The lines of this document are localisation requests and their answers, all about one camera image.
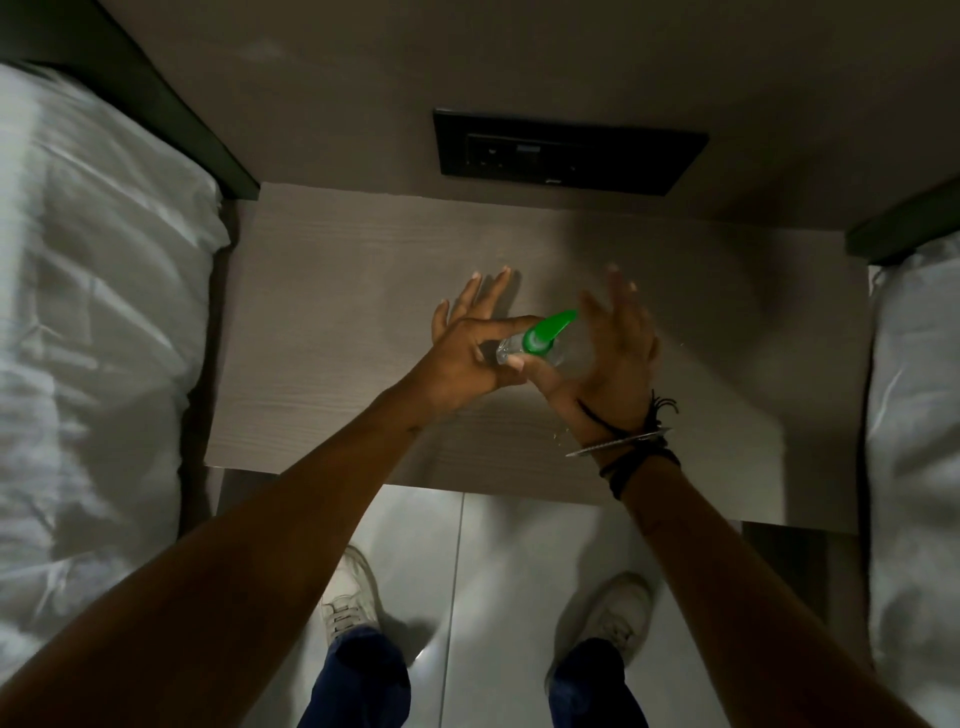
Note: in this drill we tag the person's left hand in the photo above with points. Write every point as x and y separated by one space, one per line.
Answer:
457 360

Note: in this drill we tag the person's right hand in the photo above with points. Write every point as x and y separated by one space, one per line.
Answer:
615 367

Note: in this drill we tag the person's left little finger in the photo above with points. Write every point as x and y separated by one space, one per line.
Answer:
441 313

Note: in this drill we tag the person's left middle finger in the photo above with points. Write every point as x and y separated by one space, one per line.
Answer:
496 289

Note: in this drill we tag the person's right thumb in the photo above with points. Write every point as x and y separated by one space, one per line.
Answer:
546 373

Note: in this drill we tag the person's left thumb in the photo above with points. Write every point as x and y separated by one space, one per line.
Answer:
508 363

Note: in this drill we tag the clear bottle with green cap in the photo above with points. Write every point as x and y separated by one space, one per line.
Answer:
541 336

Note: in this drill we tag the person's right forearm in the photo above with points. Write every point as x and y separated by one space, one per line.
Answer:
735 600

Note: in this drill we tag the person's left forearm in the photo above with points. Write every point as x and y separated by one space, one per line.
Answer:
225 570

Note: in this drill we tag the silver metal bangle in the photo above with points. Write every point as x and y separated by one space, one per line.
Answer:
615 444

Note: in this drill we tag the person's right white shoe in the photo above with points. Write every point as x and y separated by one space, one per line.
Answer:
619 611

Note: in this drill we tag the person's white shoe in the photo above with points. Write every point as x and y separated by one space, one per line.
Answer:
349 596
619 611

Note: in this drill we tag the person's left white shoe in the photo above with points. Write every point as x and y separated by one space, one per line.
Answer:
349 596

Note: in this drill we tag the person's right blue trouser leg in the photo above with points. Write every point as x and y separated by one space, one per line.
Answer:
596 686

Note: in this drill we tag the person's blue trouser leg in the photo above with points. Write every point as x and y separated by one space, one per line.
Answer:
596 686
356 682

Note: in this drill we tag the white bed with bedding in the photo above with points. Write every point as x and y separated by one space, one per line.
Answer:
915 450
90 337

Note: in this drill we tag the person's left blue trouser leg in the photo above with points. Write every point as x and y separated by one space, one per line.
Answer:
356 682

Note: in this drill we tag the dark headboard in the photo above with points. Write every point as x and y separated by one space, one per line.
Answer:
900 225
150 97

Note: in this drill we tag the black wall socket panel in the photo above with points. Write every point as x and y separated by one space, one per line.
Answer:
562 154

